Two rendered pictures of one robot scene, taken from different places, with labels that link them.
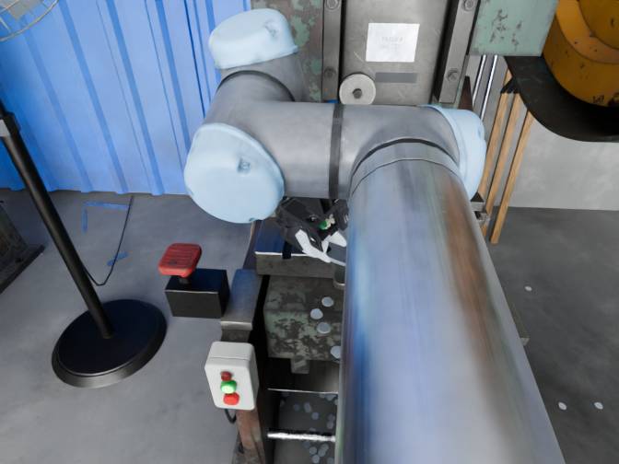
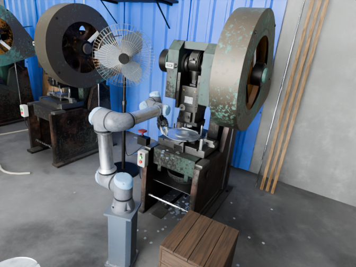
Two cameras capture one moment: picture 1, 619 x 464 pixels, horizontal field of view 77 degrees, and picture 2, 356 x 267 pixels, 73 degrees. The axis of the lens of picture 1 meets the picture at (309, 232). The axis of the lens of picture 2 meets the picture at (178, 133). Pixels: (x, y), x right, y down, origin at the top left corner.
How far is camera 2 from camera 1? 1.45 m
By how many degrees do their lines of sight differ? 27
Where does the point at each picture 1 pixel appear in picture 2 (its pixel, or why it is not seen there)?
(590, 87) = not seen: hidden behind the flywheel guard
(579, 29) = not seen: hidden behind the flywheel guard
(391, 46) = (188, 100)
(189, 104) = (176, 112)
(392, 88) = (188, 108)
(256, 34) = (153, 94)
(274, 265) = (161, 141)
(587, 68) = not seen: hidden behind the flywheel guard
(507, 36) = (202, 102)
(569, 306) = (284, 219)
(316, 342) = (162, 160)
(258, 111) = (148, 100)
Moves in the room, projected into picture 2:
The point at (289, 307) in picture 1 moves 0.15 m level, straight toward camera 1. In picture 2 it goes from (159, 148) to (150, 155)
